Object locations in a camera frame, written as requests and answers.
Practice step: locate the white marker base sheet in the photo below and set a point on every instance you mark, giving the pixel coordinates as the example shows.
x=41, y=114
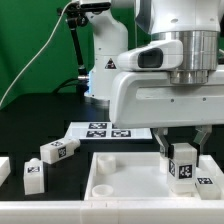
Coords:
x=105, y=130

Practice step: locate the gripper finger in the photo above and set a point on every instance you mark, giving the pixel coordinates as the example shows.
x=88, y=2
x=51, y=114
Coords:
x=160, y=135
x=202, y=135

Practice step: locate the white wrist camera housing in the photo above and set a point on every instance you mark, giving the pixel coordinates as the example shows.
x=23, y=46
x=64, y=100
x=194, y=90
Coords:
x=157, y=55

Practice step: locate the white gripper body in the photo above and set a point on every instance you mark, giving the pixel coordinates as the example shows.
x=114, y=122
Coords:
x=149, y=100

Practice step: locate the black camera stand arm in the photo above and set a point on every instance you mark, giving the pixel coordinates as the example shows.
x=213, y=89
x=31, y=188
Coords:
x=76, y=17

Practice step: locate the white square tabletop panel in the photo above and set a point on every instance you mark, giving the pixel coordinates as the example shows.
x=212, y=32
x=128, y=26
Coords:
x=119, y=176

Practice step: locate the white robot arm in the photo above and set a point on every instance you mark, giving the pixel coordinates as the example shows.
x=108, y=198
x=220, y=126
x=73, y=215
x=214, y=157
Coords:
x=173, y=81

